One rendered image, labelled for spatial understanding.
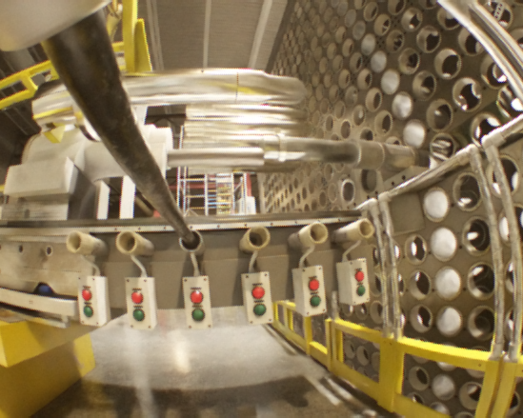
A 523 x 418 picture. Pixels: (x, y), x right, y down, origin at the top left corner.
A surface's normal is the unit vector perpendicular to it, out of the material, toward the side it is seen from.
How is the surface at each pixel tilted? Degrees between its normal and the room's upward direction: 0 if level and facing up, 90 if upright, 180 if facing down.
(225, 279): 90
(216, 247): 90
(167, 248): 90
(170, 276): 90
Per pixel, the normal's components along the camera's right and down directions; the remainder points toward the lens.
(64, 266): 0.21, -0.26
